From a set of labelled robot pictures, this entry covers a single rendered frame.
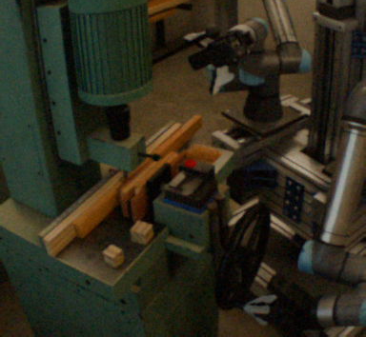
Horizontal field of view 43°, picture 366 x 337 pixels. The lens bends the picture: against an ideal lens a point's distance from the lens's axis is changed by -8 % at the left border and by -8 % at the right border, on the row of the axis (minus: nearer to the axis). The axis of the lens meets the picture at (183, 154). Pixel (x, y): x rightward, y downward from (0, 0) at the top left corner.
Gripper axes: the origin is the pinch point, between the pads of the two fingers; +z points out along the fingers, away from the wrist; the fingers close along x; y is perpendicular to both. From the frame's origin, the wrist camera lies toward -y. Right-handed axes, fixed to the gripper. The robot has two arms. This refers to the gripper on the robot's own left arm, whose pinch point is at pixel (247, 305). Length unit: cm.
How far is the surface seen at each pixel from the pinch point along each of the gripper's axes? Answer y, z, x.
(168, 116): 11, 173, 185
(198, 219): -23.3, 4.8, 5.5
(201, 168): -29.8, 7.3, 16.9
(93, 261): -27.7, 21.2, -13.9
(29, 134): -57, 40, 1
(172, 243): -18.9, 14.1, 2.9
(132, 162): -38.7, 19.2, 9.9
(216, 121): 28, 144, 194
